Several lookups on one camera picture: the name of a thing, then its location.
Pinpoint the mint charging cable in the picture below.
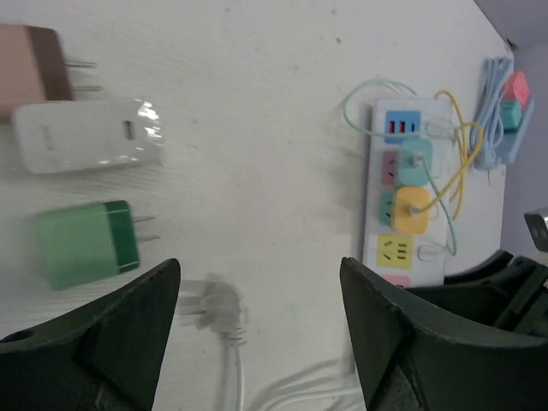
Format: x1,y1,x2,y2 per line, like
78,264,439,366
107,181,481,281
342,76,459,257

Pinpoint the teal charger plug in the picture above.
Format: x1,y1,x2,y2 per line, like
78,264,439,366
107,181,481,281
396,138,432,187

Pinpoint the blue power strip cord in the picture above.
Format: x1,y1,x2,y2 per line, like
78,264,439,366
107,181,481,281
468,56,515,155

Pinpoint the yellow charger plug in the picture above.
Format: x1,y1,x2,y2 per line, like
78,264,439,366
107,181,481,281
390,186,430,235

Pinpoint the green charger plug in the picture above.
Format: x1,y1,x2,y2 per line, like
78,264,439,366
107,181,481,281
34,200,157,290

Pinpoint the white power strip cord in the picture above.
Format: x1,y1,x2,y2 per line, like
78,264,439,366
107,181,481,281
177,273,365,411

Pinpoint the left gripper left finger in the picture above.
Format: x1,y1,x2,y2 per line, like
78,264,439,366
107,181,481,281
1,259,181,410

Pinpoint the white charger plug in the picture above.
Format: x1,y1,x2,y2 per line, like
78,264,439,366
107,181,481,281
12,98,164,175

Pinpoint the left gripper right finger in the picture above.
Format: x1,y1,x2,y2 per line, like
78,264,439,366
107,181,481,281
340,258,547,410

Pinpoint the blue power strip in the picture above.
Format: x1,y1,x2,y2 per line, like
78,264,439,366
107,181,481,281
474,97,535,171

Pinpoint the teal cube adapter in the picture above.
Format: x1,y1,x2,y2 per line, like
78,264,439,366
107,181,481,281
500,99,522,133

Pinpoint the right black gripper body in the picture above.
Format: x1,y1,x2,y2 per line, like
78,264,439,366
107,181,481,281
409,250,547,337

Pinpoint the white power strip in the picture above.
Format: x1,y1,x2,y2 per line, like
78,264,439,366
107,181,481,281
362,98,456,288

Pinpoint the pink cube adapter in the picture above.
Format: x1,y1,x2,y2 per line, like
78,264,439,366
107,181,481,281
503,71,530,107

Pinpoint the pink brown charger plug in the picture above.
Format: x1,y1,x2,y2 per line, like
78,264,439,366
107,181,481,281
1,23,102,123

